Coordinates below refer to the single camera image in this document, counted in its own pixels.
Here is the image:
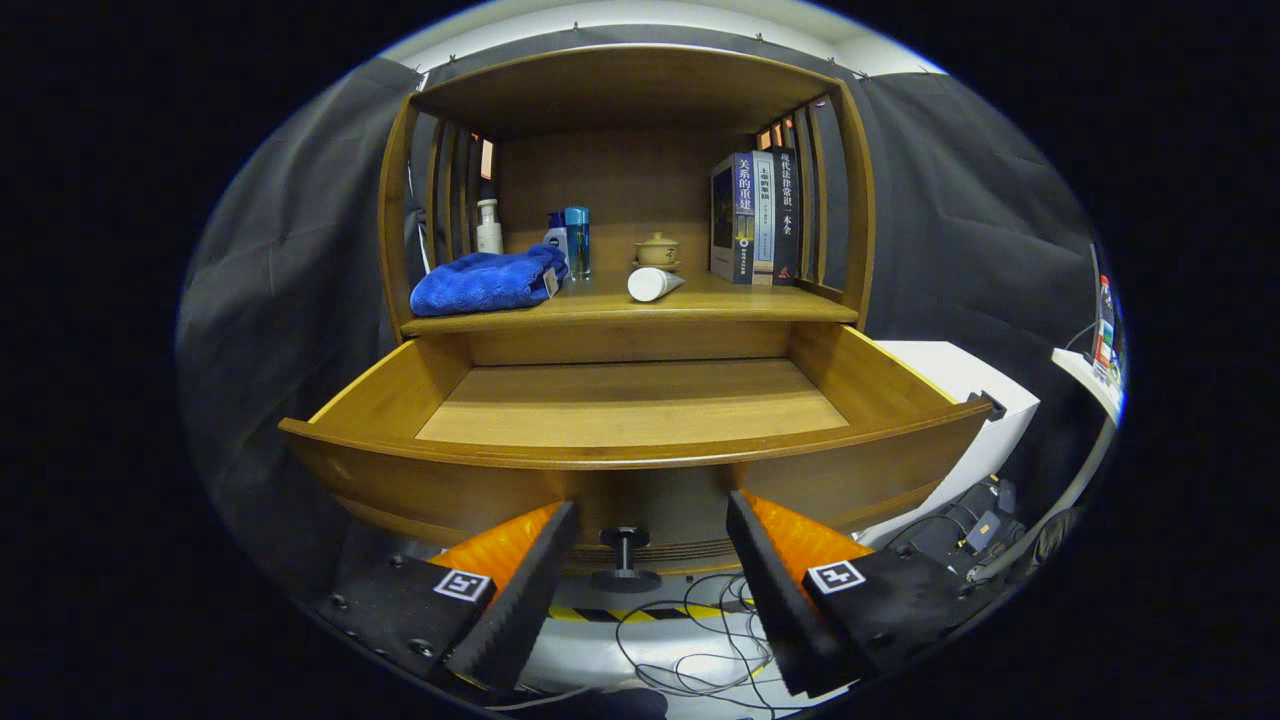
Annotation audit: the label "white squeeze tube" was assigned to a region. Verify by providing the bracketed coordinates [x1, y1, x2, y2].
[627, 266, 687, 303]

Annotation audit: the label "colourful box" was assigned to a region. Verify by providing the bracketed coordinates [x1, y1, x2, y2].
[1088, 243, 1126, 386]

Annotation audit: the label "white side cabinet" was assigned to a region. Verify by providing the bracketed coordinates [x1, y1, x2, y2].
[855, 340, 1041, 549]

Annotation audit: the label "beige lidded teacup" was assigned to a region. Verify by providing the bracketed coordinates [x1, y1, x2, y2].
[634, 232, 682, 272]

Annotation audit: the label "wooden countertop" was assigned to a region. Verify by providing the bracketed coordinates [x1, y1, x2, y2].
[400, 268, 859, 338]

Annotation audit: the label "wooden drawer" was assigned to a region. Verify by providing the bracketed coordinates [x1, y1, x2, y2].
[278, 322, 1006, 593]

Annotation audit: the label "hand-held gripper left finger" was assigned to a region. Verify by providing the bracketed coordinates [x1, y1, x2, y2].
[310, 500, 581, 701]

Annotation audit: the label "blue spine book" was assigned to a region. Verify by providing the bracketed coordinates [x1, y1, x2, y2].
[710, 152, 757, 285]

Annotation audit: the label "black backdrop cloth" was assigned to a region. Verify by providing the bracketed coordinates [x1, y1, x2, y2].
[175, 25, 1101, 601]

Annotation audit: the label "dark spine book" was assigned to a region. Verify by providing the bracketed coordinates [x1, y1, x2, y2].
[772, 147, 802, 287]

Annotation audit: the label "thick grey cable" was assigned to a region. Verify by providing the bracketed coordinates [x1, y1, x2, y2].
[965, 415, 1116, 586]

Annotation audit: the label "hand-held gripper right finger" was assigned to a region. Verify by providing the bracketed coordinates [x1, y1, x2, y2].
[725, 490, 989, 699]

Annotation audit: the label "white spine book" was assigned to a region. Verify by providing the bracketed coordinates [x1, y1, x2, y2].
[750, 150, 777, 286]

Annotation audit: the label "white shelf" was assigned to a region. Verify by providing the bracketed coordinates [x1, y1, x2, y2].
[1050, 347, 1126, 426]

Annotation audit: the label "black electronic device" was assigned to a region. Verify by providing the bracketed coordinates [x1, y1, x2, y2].
[940, 478, 1031, 581]

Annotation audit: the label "black floor cables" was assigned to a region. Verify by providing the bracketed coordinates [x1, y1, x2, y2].
[480, 570, 801, 713]

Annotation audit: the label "blue folded towel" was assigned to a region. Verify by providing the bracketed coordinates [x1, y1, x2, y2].
[410, 245, 569, 318]

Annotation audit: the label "clear blue bottle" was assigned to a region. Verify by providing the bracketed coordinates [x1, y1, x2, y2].
[564, 206, 591, 281]

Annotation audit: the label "yellow black floor tape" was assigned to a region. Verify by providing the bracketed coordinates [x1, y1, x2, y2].
[548, 603, 756, 623]

